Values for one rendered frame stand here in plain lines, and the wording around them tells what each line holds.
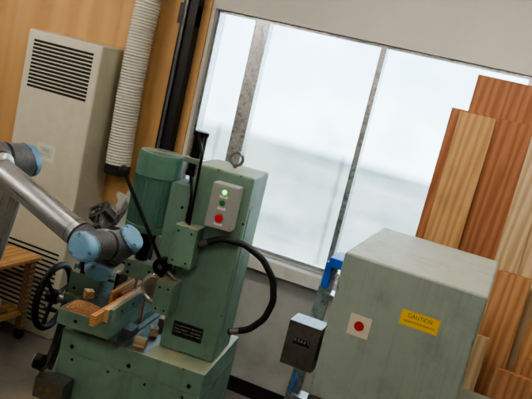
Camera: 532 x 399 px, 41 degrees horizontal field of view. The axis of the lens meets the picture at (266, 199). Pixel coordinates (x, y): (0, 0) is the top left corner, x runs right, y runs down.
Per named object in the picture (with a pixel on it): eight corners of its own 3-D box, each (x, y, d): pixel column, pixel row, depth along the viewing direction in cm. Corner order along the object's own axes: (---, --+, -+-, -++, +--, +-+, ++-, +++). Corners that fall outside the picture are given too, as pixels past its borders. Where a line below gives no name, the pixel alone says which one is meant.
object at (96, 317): (157, 282, 309) (159, 273, 308) (161, 283, 308) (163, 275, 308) (88, 325, 249) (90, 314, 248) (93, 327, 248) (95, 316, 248)
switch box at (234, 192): (209, 222, 258) (218, 180, 255) (234, 229, 256) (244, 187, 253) (203, 225, 252) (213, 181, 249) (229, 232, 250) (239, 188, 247)
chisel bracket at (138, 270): (129, 274, 285) (133, 254, 283) (161, 284, 282) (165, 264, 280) (120, 279, 278) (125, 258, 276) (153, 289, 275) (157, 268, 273)
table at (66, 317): (108, 276, 319) (110, 264, 318) (169, 296, 313) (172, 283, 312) (32, 315, 261) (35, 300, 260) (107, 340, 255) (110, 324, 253)
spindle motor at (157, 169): (135, 219, 287) (150, 145, 281) (176, 231, 283) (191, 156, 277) (116, 227, 270) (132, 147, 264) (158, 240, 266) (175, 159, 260)
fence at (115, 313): (169, 282, 312) (172, 271, 311) (172, 283, 311) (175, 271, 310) (107, 323, 254) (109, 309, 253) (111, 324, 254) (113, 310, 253)
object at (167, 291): (159, 304, 267) (165, 274, 265) (176, 309, 266) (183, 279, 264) (149, 311, 258) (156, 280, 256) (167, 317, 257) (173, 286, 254)
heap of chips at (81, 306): (75, 302, 267) (77, 294, 266) (105, 311, 264) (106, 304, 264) (63, 308, 259) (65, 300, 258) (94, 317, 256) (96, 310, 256)
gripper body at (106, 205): (108, 198, 243) (104, 223, 235) (122, 213, 249) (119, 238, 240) (89, 205, 245) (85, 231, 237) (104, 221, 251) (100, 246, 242)
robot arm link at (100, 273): (119, 274, 227) (100, 288, 231) (123, 245, 236) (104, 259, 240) (96, 260, 222) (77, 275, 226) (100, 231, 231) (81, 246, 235)
